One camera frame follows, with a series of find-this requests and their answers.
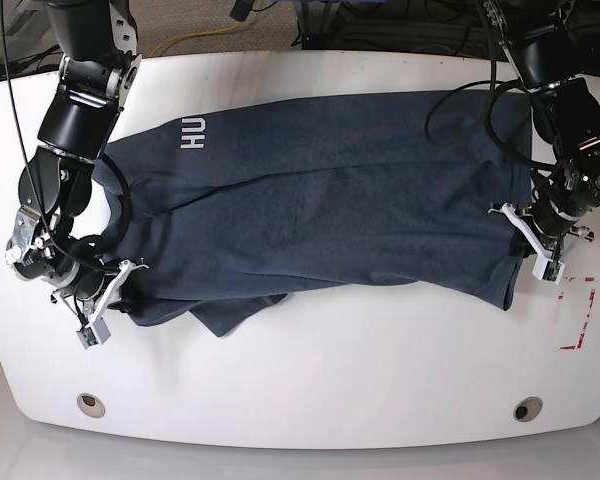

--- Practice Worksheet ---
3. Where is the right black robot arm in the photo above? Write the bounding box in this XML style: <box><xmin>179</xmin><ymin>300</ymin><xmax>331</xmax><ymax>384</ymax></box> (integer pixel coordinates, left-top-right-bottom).
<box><xmin>5</xmin><ymin>1</ymin><xmax>142</xmax><ymax>332</ymax></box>

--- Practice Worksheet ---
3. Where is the dark blue T-shirt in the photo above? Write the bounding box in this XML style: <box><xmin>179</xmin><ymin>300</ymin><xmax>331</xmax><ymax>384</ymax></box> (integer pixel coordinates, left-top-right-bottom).
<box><xmin>106</xmin><ymin>92</ymin><xmax>531</xmax><ymax>336</ymax></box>

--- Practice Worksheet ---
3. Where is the yellow cable on floor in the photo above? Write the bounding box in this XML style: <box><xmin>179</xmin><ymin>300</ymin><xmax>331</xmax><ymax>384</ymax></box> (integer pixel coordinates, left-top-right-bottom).
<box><xmin>152</xmin><ymin>19</ymin><xmax>241</xmax><ymax>57</ymax></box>

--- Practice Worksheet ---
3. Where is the table cable grommet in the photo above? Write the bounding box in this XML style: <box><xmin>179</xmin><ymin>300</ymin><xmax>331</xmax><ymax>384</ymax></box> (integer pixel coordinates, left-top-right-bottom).
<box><xmin>513</xmin><ymin>397</ymin><xmax>543</xmax><ymax>423</ymax></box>
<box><xmin>76</xmin><ymin>393</ymin><xmax>106</xmax><ymax>419</ymax></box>

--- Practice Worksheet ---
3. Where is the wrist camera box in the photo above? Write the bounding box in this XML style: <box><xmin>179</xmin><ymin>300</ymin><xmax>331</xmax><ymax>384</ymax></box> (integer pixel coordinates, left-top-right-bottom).
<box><xmin>77</xmin><ymin>319</ymin><xmax>111</xmax><ymax>349</ymax></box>
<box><xmin>532</xmin><ymin>256</ymin><xmax>565</xmax><ymax>285</ymax></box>

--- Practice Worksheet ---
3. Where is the red tape rectangle marking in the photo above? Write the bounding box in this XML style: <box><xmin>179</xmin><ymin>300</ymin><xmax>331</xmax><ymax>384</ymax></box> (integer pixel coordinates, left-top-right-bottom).
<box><xmin>553</xmin><ymin>276</ymin><xmax>597</xmax><ymax>351</ymax></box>

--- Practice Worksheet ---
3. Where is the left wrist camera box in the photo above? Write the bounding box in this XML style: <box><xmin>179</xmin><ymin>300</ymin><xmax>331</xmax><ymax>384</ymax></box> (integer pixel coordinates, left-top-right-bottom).
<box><xmin>532</xmin><ymin>256</ymin><xmax>565</xmax><ymax>285</ymax></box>

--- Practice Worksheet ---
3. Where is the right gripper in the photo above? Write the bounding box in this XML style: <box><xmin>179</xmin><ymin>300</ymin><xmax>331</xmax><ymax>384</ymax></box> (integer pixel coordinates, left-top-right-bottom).
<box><xmin>49</xmin><ymin>259</ymin><xmax>152</xmax><ymax>325</ymax></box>

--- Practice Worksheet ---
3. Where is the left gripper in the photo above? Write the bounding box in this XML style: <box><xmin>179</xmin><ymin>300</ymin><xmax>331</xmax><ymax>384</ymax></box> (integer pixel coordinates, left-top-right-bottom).
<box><xmin>487</xmin><ymin>203</ymin><xmax>595</xmax><ymax>262</ymax></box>

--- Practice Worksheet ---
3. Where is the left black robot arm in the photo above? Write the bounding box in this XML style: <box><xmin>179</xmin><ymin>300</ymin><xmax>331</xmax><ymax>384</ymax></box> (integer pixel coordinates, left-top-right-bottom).
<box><xmin>482</xmin><ymin>1</ymin><xmax>600</xmax><ymax>269</ymax></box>

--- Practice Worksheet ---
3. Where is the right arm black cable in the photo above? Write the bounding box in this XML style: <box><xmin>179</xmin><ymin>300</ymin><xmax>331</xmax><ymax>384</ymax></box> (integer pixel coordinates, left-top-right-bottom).
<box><xmin>0</xmin><ymin>0</ymin><xmax>134</xmax><ymax>271</ymax></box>

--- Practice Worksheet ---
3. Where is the left table cable grommet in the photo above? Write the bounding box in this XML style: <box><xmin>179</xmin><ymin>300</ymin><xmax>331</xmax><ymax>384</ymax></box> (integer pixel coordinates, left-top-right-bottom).
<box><xmin>76</xmin><ymin>393</ymin><xmax>106</xmax><ymax>419</ymax></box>

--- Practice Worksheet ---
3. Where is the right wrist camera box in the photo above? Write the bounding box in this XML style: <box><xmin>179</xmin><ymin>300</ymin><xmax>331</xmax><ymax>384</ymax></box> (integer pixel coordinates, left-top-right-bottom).
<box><xmin>77</xmin><ymin>319</ymin><xmax>111</xmax><ymax>349</ymax></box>

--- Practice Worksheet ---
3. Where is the right table cable grommet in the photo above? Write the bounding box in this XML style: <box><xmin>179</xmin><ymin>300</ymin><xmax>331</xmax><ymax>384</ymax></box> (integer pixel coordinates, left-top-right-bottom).
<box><xmin>513</xmin><ymin>397</ymin><xmax>543</xmax><ymax>423</ymax></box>

